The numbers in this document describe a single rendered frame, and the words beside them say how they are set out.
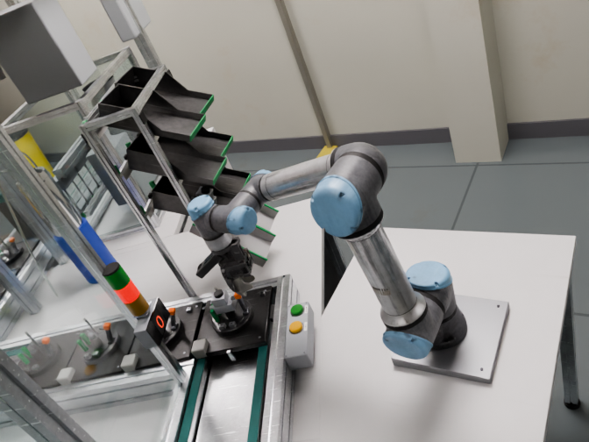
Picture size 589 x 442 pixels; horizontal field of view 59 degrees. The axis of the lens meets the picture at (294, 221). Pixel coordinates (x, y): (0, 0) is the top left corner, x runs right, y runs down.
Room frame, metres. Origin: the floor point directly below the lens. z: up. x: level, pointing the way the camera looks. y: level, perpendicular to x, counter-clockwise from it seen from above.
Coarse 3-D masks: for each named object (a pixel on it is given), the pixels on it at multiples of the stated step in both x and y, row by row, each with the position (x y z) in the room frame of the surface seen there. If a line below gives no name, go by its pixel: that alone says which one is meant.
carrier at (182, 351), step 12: (180, 312) 1.44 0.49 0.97; (192, 312) 1.41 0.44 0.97; (168, 324) 1.38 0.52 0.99; (180, 324) 1.36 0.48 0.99; (192, 324) 1.35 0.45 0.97; (168, 336) 1.33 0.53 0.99; (180, 336) 1.33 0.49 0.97; (192, 336) 1.30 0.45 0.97; (168, 348) 1.29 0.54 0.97; (180, 348) 1.27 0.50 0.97; (180, 360) 1.23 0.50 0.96
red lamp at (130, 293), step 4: (128, 284) 1.13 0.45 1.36; (132, 284) 1.14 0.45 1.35; (124, 288) 1.12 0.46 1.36; (128, 288) 1.13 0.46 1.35; (132, 288) 1.13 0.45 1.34; (136, 288) 1.15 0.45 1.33; (116, 292) 1.13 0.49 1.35; (120, 292) 1.12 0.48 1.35; (124, 292) 1.12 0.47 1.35; (128, 292) 1.12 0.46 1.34; (132, 292) 1.13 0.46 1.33; (136, 292) 1.14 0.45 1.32; (120, 296) 1.13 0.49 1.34; (124, 296) 1.12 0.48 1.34; (128, 296) 1.12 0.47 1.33; (132, 296) 1.12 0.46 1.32; (136, 296) 1.13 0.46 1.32; (124, 300) 1.12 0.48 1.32; (128, 300) 1.12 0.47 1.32; (132, 300) 1.12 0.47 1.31
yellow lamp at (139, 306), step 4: (140, 296) 1.14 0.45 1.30; (136, 300) 1.13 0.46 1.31; (140, 300) 1.13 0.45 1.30; (144, 300) 1.14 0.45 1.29; (124, 304) 1.13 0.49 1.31; (128, 304) 1.12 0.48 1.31; (132, 304) 1.12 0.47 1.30; (136, 304) 1.12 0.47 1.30; (140, 304) 1.13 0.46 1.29; (144, 304) 1.13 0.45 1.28; (148, 304) 1.15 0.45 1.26; (128, 308) 1.13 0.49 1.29; (132, 308) 1.12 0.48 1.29; (136, 308) 1.12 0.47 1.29; (140, 308) 1.12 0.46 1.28; (144, 308) 1.13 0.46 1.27; (132, 312) 1.13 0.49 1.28; (136, 312) 1.12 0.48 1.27; (140, 312) 1.12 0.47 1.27; (144, 312) 1.12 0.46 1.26; (136, 316) 1.12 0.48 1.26
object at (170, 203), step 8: (160, 184) 1.63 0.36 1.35; (168, 184) 1.69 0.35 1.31; (184, 184) 1.67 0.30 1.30; (192, 184) 1.65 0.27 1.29; (200, 184) 1.64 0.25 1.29; (152, 192) 1.57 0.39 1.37; (160, 192) 1.56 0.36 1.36; (168, 192) 1.66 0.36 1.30; (192, 192) 1.65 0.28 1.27; (216, 192) 1.62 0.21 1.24; (224, 192) 1.61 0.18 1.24; (160, 200) 1.56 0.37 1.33; (168, 200) 1.55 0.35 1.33; (176, 200) 1.54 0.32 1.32; (216, 200) 1.60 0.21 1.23; (224, 200) 1.59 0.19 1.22; (160, 208) 1.57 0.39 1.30; (168, 208) 1.56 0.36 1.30; (176, 208) 1.55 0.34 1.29; (184, 208) 1.53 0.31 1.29
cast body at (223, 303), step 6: (216, 294) 1.29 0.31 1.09; (222, 294) 1.29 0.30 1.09; (228, 294) 1.30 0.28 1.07; (216, 300) 1.28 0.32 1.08; (222, 300) 1.27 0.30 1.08; (228, 300) 1.29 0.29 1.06; (234, 300) 1.29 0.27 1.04; (210, 306) 1.31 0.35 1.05; (216, 306) 1.28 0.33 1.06; (222, 306) 1.27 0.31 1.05; (228, 306) 1.27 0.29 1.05; (234, 306) 1.27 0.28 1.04; (216, 312) 1.28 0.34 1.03; (222, 312) 1.28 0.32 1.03
